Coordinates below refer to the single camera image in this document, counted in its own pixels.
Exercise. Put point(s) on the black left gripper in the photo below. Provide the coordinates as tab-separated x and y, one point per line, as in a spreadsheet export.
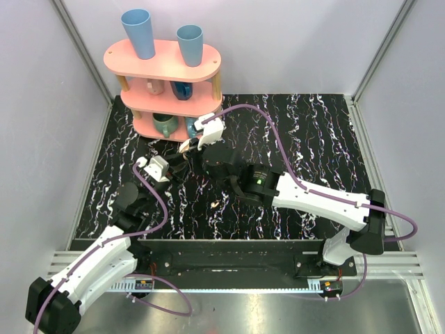
170	168

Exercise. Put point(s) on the white earbuds charging case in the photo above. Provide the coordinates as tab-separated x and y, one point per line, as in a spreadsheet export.
189	144

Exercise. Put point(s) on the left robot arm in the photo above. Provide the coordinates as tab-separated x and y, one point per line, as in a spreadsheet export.
56	305

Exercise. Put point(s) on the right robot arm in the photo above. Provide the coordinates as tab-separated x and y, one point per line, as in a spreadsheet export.
361	215

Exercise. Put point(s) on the green ceramic mug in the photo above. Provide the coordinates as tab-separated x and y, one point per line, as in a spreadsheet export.
165	124

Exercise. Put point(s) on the blue butterfly mug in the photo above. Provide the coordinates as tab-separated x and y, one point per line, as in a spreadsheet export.
190	127

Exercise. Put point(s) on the pink three-tier shelf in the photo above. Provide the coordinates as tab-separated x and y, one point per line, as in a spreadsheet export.
164	84

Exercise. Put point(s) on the dark blue mug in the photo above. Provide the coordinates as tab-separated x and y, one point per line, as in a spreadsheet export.
182	90

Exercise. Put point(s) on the pink mug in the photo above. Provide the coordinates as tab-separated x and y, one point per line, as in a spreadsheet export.
155	86

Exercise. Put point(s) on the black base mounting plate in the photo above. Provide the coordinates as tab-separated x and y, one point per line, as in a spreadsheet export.
238	264

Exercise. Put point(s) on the blue cup right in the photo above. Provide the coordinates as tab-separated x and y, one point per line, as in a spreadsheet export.
190	40

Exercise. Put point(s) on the tall blue cup left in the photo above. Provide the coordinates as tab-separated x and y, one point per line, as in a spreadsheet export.
138	26

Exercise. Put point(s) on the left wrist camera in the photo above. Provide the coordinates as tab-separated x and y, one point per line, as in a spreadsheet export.
157	169

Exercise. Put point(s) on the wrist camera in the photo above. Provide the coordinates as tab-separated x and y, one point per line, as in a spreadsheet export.
157	169
211	127

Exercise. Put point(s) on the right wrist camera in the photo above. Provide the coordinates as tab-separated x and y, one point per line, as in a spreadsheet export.
211	127

